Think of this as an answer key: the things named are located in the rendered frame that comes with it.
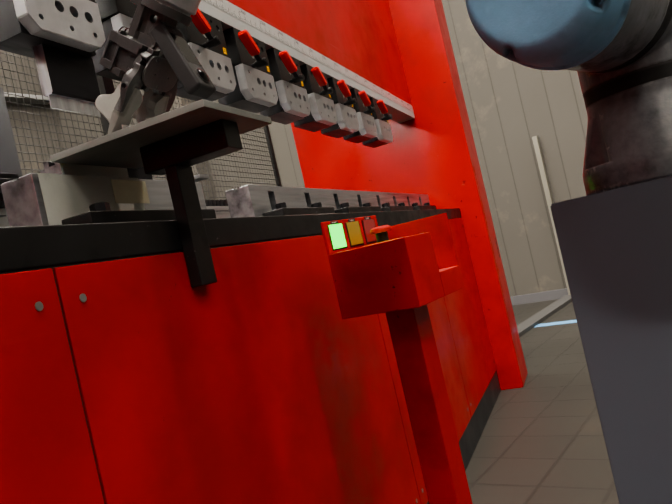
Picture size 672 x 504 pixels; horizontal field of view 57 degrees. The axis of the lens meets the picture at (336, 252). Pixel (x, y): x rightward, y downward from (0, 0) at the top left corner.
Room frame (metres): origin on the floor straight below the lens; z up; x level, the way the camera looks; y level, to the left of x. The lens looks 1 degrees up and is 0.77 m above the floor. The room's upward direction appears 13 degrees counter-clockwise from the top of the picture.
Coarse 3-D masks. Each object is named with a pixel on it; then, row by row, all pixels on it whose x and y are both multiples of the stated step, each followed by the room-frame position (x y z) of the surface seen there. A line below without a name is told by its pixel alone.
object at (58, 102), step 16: (32, 48) 0.91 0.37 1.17; (48, 48) 0.91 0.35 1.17; (48, 64) 0.90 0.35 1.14; (64, 64) 0.93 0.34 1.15; (80, 64) 0.96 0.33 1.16; (48, 80) 0.90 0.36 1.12; (64, 80) 0.92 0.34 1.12; (80, 80) 0.96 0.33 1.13; (96, 80) 0.99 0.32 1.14; (48, 96) 0.90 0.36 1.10; (64, 96) 0.92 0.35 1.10; (80, 96) 0.95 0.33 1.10; (96, 96) 0.98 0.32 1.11; (80, 112) 0.95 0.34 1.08; (96, 112) 0.99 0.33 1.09
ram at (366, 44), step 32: (256, 0) 1.55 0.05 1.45; (288, 0) 1.75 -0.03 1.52; (320, 0) 2.01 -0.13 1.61; (352, 0) 2.36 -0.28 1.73; (384, 0) 2.85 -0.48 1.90; (256, 32) 1.51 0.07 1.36; (288, 32) 1.70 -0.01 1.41; (320, 32) 1.94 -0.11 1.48; (352, 32) 2.27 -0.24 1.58; (384, 32) 2.72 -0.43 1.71; (320, 64) 1.88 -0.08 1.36; (352, 64) 2.18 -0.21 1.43; (384, 64) 2.60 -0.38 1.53
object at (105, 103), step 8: (104, 96) 0.88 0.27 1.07; (112, 96) 0.88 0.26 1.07; (136, 96) 0.87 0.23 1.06; (96, 104) 0.88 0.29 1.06; (104, 104) 0.88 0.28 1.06; (112, 104) 0.87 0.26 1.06; (128, 104) 0.86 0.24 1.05; (136, 104) 0.87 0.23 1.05; (104, 112) 0.88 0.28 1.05; (112, 112) 0.86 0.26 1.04; (120, 112) 0.86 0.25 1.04; (128, 112) 0.87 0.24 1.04; (112, 120) 0.87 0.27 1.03; (120, 120) 0.86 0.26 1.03; (128, 120) 0.88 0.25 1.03; (112, 128) 0.87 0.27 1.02; (120, 128) 0.87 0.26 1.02
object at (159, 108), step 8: (144, 96) 0.93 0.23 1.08; (152, 96) 0.92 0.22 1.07; (160, 96) 0.92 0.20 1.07; (168, 96) 0.93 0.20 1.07; (144, 104) 0.94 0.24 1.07; (152, 104) 0.91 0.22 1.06; (160, 104) 0.92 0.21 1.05; (136, 112) 0.95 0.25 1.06; (144, 112) 0.94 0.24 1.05; (152, 112) 0.92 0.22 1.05; (160, 112) 0.93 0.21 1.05; (136, 120) 0.95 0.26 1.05; (144, 120) 0.94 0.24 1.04
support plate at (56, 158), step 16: (176, 112) 0.77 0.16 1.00; (192, 112) 0.77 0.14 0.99; (208, 112) 0.79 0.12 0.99; (224, 112) 0.81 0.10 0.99; (240, 112) 0.84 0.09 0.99; (128, 128) 0.80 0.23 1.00; (144, 128) 0.80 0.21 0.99; (160, 128) 0.81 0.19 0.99; (176, 128) 0.83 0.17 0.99; (192, 128) 0.85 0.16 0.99; (240, 128) 0.91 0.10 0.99; (256, 128) 0.93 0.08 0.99; (80, 144) 0.84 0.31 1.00; (96, 144) 0.83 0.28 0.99; (112, 144) 0.84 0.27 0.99; (128, 144) 0.86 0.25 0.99; (144, 144) 0.88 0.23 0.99; (64, 160) 0.86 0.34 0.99; (80, 160) 0.88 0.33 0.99; (96, 160) 0.90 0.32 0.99; (112, 160) 0.93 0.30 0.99; (128, 160) 0.95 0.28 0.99
